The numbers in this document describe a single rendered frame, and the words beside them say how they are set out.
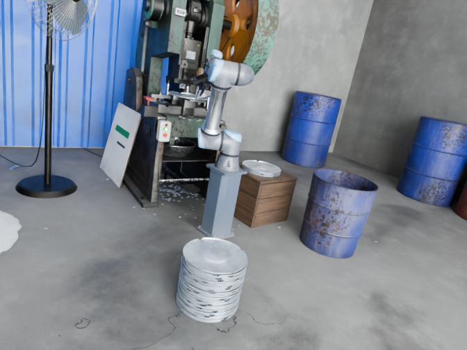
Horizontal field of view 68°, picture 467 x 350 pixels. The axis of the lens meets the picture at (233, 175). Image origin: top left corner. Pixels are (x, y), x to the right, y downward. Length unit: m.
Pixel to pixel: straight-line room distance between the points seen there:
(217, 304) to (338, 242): 1.04
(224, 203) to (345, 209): 0.74
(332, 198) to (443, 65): 3.16
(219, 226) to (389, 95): 3.69
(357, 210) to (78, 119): 2.68
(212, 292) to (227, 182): 0.77
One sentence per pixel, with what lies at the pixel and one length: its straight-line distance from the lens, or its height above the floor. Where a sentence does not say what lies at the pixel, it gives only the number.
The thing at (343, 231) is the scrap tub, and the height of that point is 0.20.
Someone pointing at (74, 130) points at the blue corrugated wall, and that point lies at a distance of 3.74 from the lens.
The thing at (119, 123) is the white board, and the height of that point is 0.43.
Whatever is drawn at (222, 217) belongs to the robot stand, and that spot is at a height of 0.15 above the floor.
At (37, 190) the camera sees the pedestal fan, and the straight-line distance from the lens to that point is 2.67.
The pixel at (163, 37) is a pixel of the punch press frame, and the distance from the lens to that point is 2.61.
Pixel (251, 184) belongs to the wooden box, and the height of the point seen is 0.30.
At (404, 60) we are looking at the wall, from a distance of 5.31.
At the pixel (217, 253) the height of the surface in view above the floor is 0.25.
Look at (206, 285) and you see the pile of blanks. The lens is 1.50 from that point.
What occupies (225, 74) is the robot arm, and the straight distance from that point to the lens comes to 1.84.
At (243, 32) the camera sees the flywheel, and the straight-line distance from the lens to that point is 2.77.
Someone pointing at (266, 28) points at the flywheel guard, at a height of 1.33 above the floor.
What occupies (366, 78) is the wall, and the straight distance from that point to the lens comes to 5.58.
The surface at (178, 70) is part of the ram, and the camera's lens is 2.62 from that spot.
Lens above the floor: 1.06
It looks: 17 degrees down
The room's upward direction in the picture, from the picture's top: 10 degrees clockwise
